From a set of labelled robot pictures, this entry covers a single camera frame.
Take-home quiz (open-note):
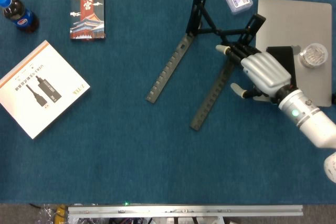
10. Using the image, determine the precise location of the blue felt table cover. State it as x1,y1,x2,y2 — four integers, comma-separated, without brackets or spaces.
0,0,336,205

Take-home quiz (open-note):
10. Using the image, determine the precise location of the clear crinkled plastic bag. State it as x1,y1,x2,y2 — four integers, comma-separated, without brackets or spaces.
36,204,57,224

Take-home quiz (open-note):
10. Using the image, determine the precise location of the black folding laptop stand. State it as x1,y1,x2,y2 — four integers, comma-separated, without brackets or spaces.
145,0,266,132

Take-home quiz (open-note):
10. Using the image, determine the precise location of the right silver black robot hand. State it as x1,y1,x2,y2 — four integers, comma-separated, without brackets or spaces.
215,45,292,104

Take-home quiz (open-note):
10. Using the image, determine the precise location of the white USB cable product box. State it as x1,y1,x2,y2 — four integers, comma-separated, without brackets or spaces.
0,39,91,140

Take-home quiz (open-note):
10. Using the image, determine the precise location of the red black palace print box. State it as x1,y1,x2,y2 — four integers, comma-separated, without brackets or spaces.
69,0,107,41

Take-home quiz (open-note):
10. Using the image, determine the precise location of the aluminium frame rail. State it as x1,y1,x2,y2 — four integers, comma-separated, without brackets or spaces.
67,204,304,218

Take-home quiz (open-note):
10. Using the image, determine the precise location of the small yellow object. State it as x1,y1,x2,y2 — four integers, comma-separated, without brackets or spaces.
56,205,67,222

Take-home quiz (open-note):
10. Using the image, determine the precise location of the silver closed laptop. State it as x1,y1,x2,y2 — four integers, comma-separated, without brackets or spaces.
255,0,333,108

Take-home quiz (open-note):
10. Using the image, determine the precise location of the clear round jar of clips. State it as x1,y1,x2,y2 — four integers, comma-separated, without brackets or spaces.
299,42,329,69

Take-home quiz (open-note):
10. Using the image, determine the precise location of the Pepsi cola bottle blue cap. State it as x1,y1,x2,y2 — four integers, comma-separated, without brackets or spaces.
0,0,39,34

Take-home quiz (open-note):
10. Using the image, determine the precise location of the black smartphone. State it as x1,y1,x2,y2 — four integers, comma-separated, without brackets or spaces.
266,46,298,86

